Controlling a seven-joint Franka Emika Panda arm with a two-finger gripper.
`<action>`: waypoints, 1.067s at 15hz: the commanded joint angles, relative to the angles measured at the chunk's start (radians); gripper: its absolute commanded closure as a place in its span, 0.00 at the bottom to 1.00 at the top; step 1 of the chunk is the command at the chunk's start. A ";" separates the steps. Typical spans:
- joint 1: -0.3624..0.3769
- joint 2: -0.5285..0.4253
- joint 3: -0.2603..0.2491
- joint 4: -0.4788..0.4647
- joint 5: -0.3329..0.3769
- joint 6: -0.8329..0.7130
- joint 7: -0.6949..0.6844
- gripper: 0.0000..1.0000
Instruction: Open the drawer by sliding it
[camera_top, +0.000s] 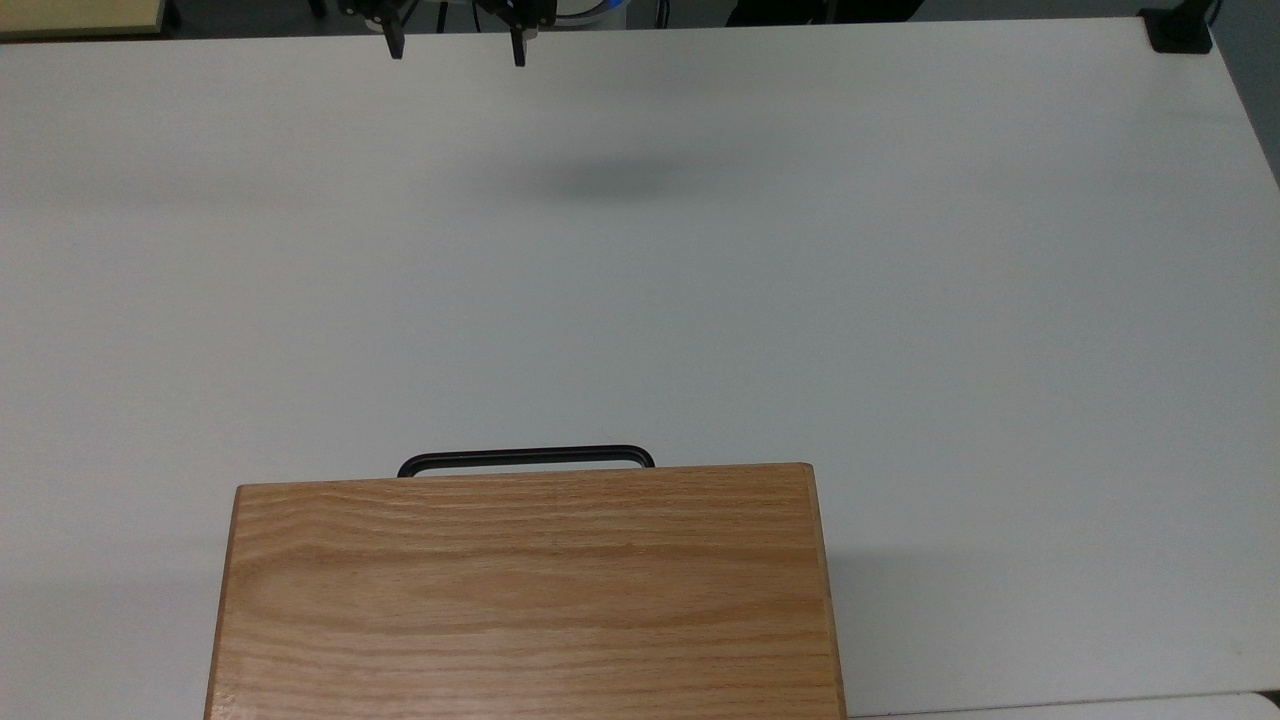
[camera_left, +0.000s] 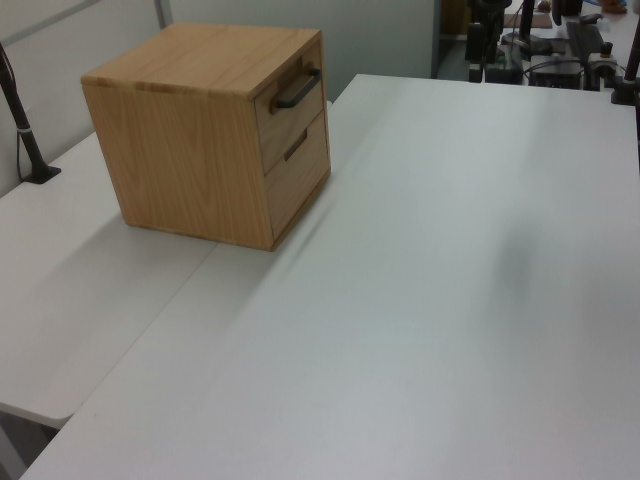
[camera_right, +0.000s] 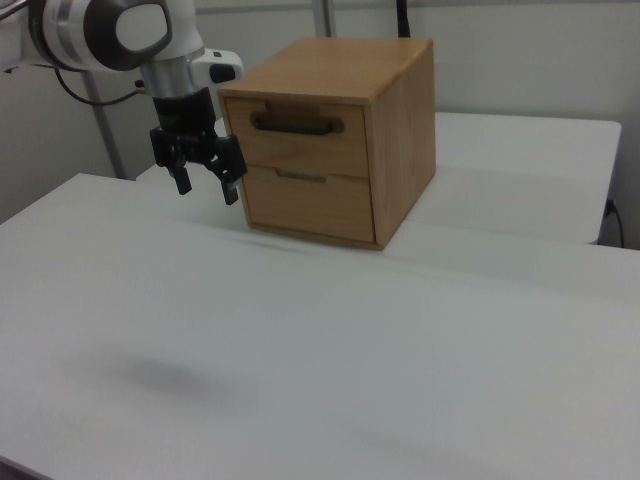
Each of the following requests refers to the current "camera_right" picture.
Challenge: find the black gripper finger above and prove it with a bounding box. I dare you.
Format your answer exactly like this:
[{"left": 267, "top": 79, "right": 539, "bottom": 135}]
[
  {"left": 199, "top": 132, "right": 249, "bottom": 207},
  {"left": 149, "top": 127, "right": 194, "bottom": 197}
]

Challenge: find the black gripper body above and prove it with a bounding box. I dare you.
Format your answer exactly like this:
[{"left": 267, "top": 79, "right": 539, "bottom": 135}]
[{"left": 151, "top": 87, "right": 218, "bottom": 146}]

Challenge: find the wooden drawer with handle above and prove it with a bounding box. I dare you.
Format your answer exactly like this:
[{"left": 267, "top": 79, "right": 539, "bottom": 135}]
[{"left": 224, "top": 97, "right": 371, "bottom": 180}]

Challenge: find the dark metal drawer handle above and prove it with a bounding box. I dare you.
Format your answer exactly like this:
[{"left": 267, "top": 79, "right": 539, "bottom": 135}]
[{"left": 249, "top": 113, "right": 344, "bottom": 136}]

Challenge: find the wooden drawer with notch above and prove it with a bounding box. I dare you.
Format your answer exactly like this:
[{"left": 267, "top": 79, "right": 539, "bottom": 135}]
[{"left": 239, "top": 164, "right": 377, "bottom": 245}]

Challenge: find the wooden drawer cabinet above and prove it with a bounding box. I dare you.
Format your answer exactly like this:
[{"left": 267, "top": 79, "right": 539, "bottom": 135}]
[{"left": 218, "top": 37, "right": 438, "bottom": 252}]

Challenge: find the grey metal frame post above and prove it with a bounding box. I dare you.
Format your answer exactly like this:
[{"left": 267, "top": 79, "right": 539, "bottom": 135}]
[{"left": 82, "top": 69, "right": 126, "bottom": 181}]

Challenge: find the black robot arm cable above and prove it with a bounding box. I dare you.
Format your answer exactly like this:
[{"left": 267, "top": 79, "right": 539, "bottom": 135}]
[{"left": 53, "top": 64, "right": 151, "bottom": 107}]

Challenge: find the black camera stand pole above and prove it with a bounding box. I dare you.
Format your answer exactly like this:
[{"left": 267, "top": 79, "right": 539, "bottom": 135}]
[{"left": 396, "top": 0, "right": 412, "bottom": 39}]

